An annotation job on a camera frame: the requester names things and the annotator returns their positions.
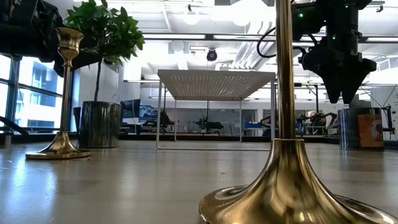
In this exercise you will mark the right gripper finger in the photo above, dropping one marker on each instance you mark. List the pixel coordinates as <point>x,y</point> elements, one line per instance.
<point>349,88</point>
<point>333,88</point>

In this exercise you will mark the tin can with orange top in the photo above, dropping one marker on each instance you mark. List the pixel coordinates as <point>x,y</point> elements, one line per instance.
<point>360,129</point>

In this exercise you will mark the brass candlestick holder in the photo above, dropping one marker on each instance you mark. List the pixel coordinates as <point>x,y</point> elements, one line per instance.
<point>286,174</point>
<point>66,93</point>

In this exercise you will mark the black background robot arm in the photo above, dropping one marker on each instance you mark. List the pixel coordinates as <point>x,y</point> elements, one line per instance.
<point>164,119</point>
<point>208,124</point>

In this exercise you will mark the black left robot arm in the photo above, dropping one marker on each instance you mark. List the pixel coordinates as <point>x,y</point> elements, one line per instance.
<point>25,31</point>

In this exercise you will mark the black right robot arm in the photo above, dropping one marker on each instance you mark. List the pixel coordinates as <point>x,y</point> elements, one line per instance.
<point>345,18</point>

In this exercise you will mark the black background stand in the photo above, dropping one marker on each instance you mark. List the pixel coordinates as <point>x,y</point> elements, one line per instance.
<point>389,121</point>

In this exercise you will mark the white perforated metal shelf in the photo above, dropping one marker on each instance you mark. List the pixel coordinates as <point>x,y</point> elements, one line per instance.
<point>214,84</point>

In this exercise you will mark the black background monitor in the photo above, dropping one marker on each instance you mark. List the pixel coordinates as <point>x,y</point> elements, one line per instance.
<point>130,108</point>

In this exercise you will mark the green potted plant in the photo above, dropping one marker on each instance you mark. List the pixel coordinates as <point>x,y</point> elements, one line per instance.
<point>105,28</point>

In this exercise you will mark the black ceiling dome camera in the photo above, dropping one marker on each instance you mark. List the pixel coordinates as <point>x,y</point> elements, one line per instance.
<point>211,55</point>

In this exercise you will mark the dark window frame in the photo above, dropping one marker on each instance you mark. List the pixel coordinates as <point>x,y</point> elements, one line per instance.
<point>12,93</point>

